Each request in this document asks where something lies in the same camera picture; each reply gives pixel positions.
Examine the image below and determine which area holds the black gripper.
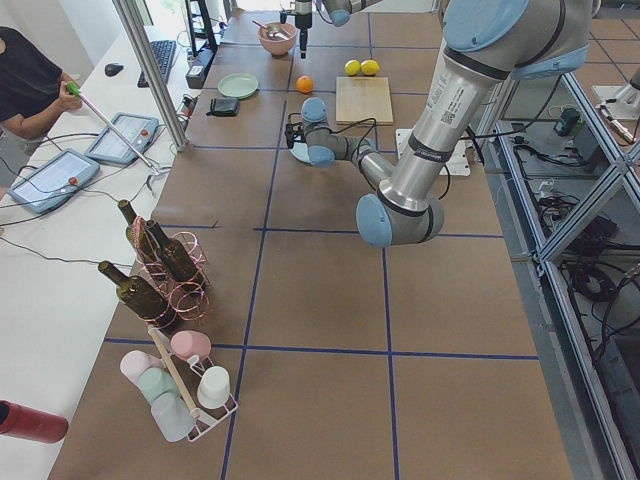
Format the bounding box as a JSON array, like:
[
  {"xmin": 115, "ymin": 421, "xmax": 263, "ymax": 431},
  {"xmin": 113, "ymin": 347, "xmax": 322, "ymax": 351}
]
[
  {"xmin": 293, "ymin": 0, "xmax": 313, "ymax": 59},
  {"xmin": 284, "ymin": 122, "xmax": 306, "ymax": 149}
]

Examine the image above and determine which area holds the light blue plate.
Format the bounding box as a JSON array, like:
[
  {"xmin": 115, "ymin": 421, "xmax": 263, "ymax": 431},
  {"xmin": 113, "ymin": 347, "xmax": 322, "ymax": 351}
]
[{"xmin": 289, "ymin": 142, "xmax": 311, "ymax": 165}]

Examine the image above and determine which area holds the orange fruit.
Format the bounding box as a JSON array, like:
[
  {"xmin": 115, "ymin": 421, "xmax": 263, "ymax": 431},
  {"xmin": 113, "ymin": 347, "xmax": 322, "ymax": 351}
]
[{"xmin": 295, "ymin": 75, "xmax": 314, "ymax": 94}]

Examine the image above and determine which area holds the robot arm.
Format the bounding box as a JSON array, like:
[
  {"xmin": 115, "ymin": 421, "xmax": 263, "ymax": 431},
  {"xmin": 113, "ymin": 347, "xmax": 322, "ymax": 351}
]
[
  {"xmin": 280, "ymin": 0, "xmax": 377, "ymax": 59},
  {"xmin": 285, "ymin": 0, "xmax": 592, "ymax": 247}
]

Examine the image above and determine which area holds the light green plate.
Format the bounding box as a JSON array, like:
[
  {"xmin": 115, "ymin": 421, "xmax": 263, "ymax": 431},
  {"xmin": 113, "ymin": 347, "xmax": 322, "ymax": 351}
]
[{"xmin": 217, "ymin": 73, "xmax": 259, "ymax": 100}]

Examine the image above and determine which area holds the metal ice scoop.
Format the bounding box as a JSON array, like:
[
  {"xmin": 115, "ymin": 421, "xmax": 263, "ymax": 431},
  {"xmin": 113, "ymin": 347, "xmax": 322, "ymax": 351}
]
[{"xmin": 252, "ymin": 19, "xmax": 295, "ymax": 40}]

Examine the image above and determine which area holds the pink bowl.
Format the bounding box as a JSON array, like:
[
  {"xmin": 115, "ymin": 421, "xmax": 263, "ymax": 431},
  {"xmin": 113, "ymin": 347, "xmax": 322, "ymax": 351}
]
[{"xmin": 257, "ymin": 22, "xmax": 298, "ymax": 57}]

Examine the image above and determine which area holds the bamboo cutting board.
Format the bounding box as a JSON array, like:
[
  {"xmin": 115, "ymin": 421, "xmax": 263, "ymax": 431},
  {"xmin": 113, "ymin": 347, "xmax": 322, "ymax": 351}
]
[{"xmin": 335, "ymin": 77, "xmax": 394, "ymax": 125}]

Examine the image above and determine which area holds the grey folded cloth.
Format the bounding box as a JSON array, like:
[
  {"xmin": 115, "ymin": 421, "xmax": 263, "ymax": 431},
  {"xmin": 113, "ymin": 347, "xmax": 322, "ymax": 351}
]
[{"xmin": 206, "ymin": 97, "xmax": 240, "ymax": 117}]

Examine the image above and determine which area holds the upper yellow lemon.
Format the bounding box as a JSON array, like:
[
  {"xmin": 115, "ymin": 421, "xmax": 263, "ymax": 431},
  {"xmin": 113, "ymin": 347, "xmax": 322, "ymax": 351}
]
[{"xmin": 343, "ymin": 59, "xmax": 361, "ymax": 77}]

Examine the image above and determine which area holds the yellow lemon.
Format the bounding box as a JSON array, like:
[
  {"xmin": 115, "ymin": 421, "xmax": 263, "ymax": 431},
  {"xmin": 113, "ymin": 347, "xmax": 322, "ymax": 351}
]
[
  {"xmin": 343, "ymin": 59, "xmax": 361, "ymax": 77},
  {"xmin": 360, "ymin": 59, "xmax": 380, "ymax": 76}
]

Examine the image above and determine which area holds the lower yellow lemon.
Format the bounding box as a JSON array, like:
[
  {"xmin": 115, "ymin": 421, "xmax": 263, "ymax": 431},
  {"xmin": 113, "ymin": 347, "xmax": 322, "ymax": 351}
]
[{"xmin": 360, "ymin": 59, "xmax": 380, "ymax": 76}]

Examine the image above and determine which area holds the black monitor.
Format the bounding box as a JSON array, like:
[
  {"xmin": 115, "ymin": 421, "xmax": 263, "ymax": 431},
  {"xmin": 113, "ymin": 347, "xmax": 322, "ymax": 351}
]
[{"xmin": 182, "ymin": 0, "xmax": 221, "ymax": 56}]

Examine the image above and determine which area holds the black computer box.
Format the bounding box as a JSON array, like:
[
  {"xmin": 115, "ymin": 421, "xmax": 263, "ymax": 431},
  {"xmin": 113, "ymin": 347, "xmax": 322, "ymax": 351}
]
[{"xmin": 185, "ymin": 48, "xmax": 214, "ymax": 89}]

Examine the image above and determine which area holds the black keyboard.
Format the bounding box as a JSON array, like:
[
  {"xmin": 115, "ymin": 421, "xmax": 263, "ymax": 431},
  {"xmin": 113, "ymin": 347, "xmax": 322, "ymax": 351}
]
[{"xmin": 150, "ymin": 40, "xmax": 177, "ymax": 83}]

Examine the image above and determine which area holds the far teach pendant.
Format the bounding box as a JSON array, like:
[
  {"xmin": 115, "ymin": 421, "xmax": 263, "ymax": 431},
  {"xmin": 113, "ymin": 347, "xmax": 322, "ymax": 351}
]
[{"xmin": 85, "ymin": 112, "xmax": 160, "ymax": 167}]

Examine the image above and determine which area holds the teach pendant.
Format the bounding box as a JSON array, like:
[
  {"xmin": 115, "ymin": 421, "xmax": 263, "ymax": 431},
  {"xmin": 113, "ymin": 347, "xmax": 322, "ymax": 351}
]
[
  {"xmin": 8, "ymin": 149, "xmax": 100, "ymax": 214},
  {"xmin": 85, "ymin": 112, "xmax": 160, "ymax": 167}
]

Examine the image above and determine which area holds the black computer mouse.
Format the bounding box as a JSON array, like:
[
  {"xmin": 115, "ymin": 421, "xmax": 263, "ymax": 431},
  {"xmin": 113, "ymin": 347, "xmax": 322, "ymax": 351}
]
[{"xmin": 104, "ymin": 62, "xmax": 124, "ymax": 78}]

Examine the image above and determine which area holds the metal reach stick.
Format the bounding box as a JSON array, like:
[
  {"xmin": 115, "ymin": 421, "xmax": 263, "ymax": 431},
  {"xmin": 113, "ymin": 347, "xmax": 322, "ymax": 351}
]
[{"xmin": 66, "ymin": 81, "xmax": 171, "ymax": 176}]

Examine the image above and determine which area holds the dark green wine bottle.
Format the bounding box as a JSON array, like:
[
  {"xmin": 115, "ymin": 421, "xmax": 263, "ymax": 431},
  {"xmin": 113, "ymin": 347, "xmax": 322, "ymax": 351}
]
[{"xmin": 98, "ymin": 260, "xmax": 183, "ymax": 335}]

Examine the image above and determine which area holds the near teach pendant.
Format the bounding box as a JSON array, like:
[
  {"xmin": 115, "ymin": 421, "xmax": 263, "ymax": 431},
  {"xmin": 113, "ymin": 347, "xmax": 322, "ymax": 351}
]
[{"xmin": 8, "ymin": 149, "xmax": 100, "ymax": 214}]

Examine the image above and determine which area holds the person in black shirt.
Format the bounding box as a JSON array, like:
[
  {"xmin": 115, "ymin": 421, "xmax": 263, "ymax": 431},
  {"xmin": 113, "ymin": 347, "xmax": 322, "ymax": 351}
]
[{"xmin": 1, "ymin": 26, "xmax": 82, "ymax": 140}]

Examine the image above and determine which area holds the white cup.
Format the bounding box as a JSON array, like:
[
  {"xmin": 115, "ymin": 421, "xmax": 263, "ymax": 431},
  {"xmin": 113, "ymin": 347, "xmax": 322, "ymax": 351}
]
[{"xmin": 197, "ymin": 366, "xmax": 230, "ymax": 409}]

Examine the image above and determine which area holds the pale pink cup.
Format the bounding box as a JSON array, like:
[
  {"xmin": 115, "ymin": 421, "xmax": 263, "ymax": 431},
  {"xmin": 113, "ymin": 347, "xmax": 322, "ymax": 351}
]
[{"xmin": 119, "ymin": 350, "xmax": 164, "ymax": 386}]

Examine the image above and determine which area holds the pale green cup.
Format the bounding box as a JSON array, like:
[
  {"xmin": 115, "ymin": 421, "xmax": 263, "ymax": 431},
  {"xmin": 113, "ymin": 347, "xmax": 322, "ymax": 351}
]
[{"xmin": 136, "ymin": 367, "xmax": 180, "ymax": 404}]

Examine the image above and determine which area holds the grey blue cup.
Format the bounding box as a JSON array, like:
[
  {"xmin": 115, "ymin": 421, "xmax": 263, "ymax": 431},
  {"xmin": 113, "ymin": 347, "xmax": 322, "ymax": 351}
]
[{"xmin": 151, "ymin": 392, "xmax": 196, "ymax": 442}]

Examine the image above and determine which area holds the red bottle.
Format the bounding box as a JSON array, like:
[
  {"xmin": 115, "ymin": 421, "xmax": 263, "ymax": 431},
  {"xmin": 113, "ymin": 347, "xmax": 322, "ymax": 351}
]
[{"xmin": 1, "ymin": 400, "xmax": 69, "ymax": 444}]

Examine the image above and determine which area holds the aluminium frame post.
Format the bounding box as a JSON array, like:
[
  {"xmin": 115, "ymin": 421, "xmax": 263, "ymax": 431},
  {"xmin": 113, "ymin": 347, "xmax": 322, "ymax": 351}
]
[{"xmin": 112, "ymin": 0, "xmax": 187, "ymax": 152}]

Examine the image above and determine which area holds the copper wire bottle rack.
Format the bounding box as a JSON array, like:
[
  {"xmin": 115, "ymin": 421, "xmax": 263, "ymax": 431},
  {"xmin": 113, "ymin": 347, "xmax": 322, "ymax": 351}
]
[{"xmin": 136, "ymin": 231, "xmax": 211, "ymax": 325}]

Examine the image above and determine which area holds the white wire cup rack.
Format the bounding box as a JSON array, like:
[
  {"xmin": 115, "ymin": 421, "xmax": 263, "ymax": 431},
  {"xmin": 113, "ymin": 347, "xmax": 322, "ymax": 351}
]
[{"xmin": 148, "ymin": 328, "xmax": 238, "ymax": 442}]

